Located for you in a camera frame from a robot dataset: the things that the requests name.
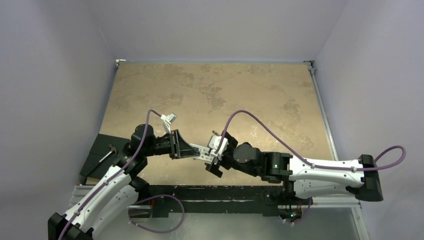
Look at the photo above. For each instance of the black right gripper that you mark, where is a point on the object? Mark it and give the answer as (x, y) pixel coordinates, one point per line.
(216, 164)

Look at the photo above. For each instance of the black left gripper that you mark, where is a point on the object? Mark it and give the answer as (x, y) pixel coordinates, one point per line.
(185, 149)

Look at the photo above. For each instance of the white universal AC remote control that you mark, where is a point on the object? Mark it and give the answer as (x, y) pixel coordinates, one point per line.
(205, 153)

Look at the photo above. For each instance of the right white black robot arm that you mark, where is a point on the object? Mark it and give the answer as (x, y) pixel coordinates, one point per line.
(301, 179)

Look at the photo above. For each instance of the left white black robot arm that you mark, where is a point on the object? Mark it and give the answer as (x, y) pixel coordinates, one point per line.
(119, 187)

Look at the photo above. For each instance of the metal hammer tool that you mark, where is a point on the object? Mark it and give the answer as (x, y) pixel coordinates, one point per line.
(112, 150)

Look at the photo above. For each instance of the black mat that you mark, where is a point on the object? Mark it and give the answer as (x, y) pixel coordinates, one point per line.
(92, 167)

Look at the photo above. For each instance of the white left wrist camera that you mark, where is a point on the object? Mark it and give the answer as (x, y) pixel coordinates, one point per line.
(167, 120)

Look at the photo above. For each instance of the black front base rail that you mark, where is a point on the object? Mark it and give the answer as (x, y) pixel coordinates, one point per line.
(266, 200)

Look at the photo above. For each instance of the aluminium frame rail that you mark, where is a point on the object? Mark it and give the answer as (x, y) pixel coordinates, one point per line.
(337, 201)

